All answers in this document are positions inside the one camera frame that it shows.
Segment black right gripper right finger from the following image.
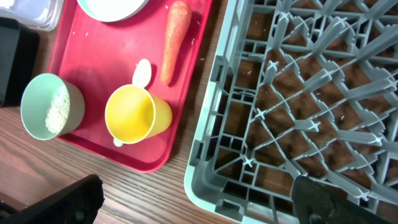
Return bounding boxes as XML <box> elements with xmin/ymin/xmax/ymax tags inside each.
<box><xmin>292</xmin><ymin>176</ymin><xmax>390</xmax><ymax>224</ymax></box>

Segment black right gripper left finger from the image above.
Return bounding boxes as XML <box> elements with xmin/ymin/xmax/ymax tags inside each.
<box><xmin>1</xmin><ymin>174</ymin><xmax>104</xmax><ymax>224</ymax></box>

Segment grey dishwasher rack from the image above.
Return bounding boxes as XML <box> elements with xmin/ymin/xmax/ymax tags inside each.
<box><xmin>184</xmin><ymin>0</ymin><xmax>397</xmax><ymax>223</ymax></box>

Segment white rice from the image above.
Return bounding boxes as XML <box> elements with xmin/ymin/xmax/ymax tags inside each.
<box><xmin>45</xmin><ymin>86</ymin><xmax>70</xmax><ymax>134</ymax></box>

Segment green bowl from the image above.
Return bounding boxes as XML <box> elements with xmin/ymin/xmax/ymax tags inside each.
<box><xmin>21</xmin><ymin>73</ymin><xmax>85</xmax><ymax>141</ymax></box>

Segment yellow plastic cup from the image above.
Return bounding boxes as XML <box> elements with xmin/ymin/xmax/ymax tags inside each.
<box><xmin>104</xmin><ymin>84</ymin><xmax>172</xmax><ymax>147</ymax></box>

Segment white plastic spoon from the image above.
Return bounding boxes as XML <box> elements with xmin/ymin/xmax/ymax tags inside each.
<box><xmin>105</xmin><ymin>59</ymin><xmax>154</xmax><ymax>147</ymax></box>

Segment red serving tray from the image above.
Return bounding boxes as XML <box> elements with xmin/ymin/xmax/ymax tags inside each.
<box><xmin>49</xmin><ymin>0</ymin><xmax>211</xmax><ymax>173</ymax></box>

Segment clear plastic bin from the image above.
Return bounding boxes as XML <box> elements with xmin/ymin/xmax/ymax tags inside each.
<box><xmin>1</xmin><ymin>0</ymin><xmax>65</xmax><ymax>31</ymax></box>

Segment large light blue plate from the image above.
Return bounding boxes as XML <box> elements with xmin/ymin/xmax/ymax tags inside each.
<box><xmin>77</xmin><ymin>0</ymin><xmax>149</xmax><ymax>22</ymax></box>

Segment orange carrot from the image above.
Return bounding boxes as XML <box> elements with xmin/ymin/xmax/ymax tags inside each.
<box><xmin>160</xmin><ymin>1</ymin><xmax>192</xmax><ymax>85</ymax></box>

